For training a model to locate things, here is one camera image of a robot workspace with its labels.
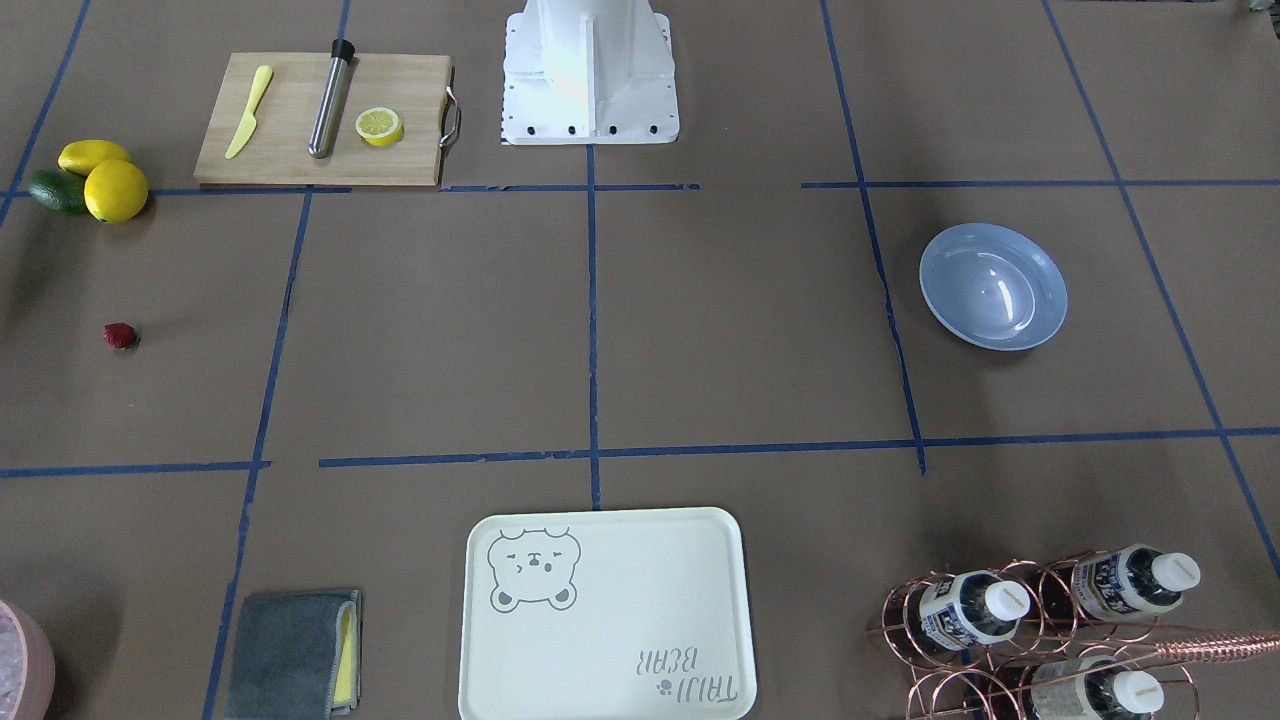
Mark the yellow lemon oblong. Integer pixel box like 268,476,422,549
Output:
58,138,132,178

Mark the blue plate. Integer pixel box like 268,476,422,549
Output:
918,223,1070,354

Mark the grey yellow folded cloth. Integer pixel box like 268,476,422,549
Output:
224,588,364,719

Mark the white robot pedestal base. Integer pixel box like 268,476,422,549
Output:
500,1,681,146

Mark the bottle with white cap lower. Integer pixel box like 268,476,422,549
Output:
1027,655,1166,719

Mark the yellow plastic knife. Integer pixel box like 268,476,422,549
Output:
224,64,274,160

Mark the red strawberry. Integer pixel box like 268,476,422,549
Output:
102,322,140,350

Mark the bottle with white cap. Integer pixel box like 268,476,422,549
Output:
1069,544,1202,623
1027,655,1166,719
916,570,1032,652

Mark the copper wire bottle rack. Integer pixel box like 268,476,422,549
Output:
864,553,1277,719

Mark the steel cylinder with black cap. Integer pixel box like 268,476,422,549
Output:
307,38,355,159

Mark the yellow lemon round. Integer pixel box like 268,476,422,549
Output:
84,159,150,224

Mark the cream bear tray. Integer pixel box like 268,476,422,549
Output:
458,507,758,719

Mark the half lemon slice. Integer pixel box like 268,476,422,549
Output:
355,106,404,147

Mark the pink bowl with ice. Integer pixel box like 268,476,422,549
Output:
1,600,56,719

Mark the green avocado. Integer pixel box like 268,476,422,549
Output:
27,170,88,217

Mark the wooden cutting board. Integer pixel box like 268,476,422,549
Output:
195,53,460,187

